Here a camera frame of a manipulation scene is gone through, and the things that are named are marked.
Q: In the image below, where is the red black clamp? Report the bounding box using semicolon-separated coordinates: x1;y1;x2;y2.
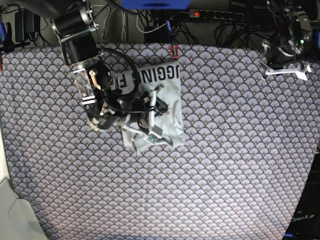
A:
169;44;179;59

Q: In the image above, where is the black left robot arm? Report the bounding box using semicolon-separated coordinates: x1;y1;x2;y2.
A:
260;0;318;70

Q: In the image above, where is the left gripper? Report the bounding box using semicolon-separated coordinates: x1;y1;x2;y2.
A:
260;38;304;69

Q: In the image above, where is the blue box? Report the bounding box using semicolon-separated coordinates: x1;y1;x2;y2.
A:
120;0;191;10

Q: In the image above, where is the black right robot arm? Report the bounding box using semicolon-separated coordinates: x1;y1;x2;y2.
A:
18;0;169;132

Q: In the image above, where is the black OpenArm base plate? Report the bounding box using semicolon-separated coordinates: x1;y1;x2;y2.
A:
283;153;320;240

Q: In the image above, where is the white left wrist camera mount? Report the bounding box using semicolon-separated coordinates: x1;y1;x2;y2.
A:
260;61;312;81

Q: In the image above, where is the black adapter box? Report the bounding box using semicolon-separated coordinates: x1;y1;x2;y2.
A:
144;25;171;44

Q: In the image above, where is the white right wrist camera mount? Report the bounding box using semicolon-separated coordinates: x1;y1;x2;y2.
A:
122;84;173;147

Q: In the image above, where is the fan-patterned table cloth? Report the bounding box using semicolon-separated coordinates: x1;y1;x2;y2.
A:
0;45;320;240

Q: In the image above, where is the black power strip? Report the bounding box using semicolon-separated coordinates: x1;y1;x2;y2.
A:
188;9;245;22

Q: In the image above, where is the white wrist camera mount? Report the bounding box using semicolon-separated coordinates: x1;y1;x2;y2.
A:
122;84;173;147
260;61;312;81

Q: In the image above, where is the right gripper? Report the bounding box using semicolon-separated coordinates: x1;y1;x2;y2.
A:
104;92;169;125

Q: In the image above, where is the grey plastic bin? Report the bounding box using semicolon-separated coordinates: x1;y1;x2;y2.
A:
0;178;47;240

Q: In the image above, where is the white cable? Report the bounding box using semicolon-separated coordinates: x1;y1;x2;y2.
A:
92;0;168;41

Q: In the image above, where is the grey T-shirt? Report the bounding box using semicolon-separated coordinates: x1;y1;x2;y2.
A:
121;60;186;154

